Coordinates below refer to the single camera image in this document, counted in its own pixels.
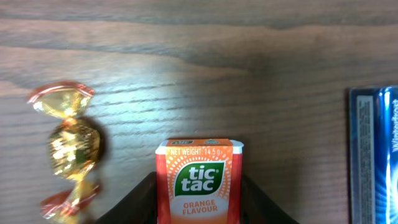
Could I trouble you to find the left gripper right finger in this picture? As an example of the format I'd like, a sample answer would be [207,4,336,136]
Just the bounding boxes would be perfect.
[241,175,300,224]

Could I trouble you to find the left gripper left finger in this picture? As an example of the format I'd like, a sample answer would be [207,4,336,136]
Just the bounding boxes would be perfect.
[95,170,158,224]

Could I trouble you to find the orange candy box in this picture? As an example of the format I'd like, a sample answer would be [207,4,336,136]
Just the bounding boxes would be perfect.
[155,138,244,224]

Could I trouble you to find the gold candy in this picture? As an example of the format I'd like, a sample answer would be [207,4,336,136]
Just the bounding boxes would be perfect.
[26,80,105,224]

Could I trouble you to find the blue candy pack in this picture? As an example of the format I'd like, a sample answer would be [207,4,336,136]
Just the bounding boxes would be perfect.
[347,85,398,224]

